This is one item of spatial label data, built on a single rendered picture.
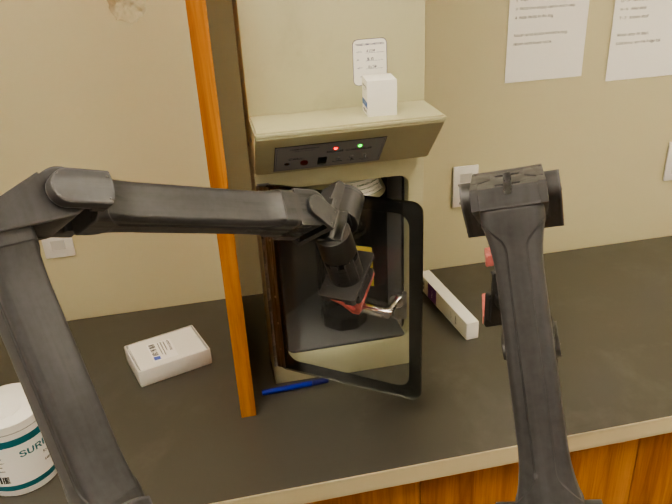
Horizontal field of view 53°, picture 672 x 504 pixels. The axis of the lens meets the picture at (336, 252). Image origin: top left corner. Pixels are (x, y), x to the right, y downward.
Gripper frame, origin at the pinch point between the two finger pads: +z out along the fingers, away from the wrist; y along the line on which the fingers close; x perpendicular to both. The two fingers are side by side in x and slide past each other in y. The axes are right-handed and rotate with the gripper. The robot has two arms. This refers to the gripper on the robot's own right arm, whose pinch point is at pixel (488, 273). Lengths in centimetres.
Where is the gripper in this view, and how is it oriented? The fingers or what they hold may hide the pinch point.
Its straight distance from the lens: 130.6
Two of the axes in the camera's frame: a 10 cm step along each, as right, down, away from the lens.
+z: -2.1, -4.2, 8.9
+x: -9.8, 1.3, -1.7
